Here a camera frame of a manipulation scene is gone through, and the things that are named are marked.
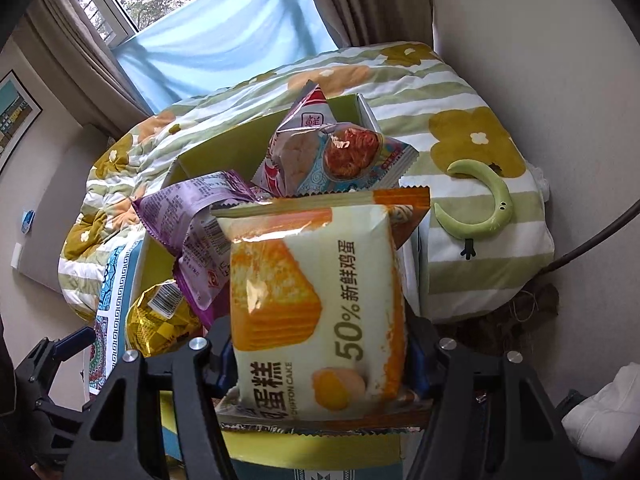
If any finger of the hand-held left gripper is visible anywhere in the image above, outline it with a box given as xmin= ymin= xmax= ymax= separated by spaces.
xmin=27 ymin=395 xmax=88 ymax=461
xmin=15 ymin=327 xmax=97 ymax=401

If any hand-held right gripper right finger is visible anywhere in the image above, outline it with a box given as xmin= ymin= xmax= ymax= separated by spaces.
xmin=402 ymin=310 xmax=583 ymax=480

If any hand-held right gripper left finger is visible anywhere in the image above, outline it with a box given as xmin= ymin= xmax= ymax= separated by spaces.
xmin=70 ymin=316 xmax=238 ymax=480

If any gold foil snack packet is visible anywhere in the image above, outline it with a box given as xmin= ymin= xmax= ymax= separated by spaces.
xmin=125 ymin=280 xmax=201 ymax=358

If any orange and cream cake packet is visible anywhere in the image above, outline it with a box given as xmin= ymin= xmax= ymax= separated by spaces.
xmin=210 ymin=185 xmax=433 ymax=433

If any purple snack packet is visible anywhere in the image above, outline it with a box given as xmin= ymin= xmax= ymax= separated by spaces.
xmin=131 ymin=170 xmax=273 ymax=328

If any green cardboard box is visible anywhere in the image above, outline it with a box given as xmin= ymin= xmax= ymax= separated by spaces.
xmin=136 ymin=92 xmax=435 ymax=465

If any red and white cracker packet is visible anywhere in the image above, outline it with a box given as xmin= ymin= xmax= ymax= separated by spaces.
xmin=250 ymin=81 xmax=420 ymax=196

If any blue patterned white bag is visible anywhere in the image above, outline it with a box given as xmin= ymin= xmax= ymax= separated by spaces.
xmin=89 ymin=237 xmax=147 ymax=396

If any white cloth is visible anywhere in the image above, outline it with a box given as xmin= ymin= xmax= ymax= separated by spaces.
xmin=560 ymin=362 xmax=640 ymax=461

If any green crescent plush toy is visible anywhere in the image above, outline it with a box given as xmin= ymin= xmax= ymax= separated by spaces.
xmin=432 ymin=159 xmax=513 ymax=238

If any floral striped blanket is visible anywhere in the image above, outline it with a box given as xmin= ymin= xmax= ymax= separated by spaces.
xmin=57 ymin=42 xmax=556 ymax=322

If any beige curtain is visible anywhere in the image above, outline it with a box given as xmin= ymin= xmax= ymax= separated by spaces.
xmin=25 ymin=0 xmax=156 ymax=141
xmin=295 ymin=0 xmax=436 ymax=56

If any blue window film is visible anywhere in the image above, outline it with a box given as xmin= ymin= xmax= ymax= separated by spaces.
xmin=110 ymin=0 xmax=361 ymax=111

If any black hanging cable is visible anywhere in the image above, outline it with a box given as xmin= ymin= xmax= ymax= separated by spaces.
xmin=540 ymin=205 xmax=640 ymax=275

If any framed wall picture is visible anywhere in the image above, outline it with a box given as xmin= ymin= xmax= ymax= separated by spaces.
xmin=0 ymin=70 xmax=43 ymax=173

